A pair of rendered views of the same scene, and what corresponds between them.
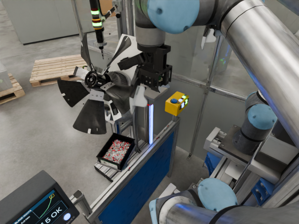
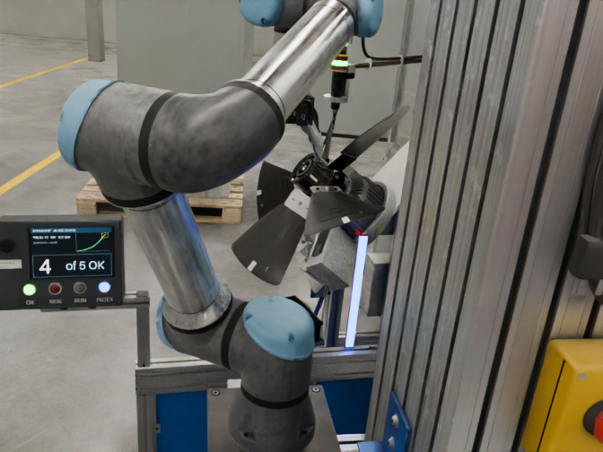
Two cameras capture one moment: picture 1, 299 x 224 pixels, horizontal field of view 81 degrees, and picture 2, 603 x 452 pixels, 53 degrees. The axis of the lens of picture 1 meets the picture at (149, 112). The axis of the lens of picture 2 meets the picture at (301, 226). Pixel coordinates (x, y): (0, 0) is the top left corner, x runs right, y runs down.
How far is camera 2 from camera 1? 0.86 m
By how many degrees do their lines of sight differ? 37
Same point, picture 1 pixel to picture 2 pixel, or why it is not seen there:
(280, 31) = (303, 23)
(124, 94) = (336, 206)
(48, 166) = not seen: hidden behind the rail
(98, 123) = (274, 258)
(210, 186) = (280, 303)
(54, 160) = not seen: hidden behind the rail
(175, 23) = (252, 13)
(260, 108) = not seen: hidden behind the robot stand
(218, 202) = (264, 316)
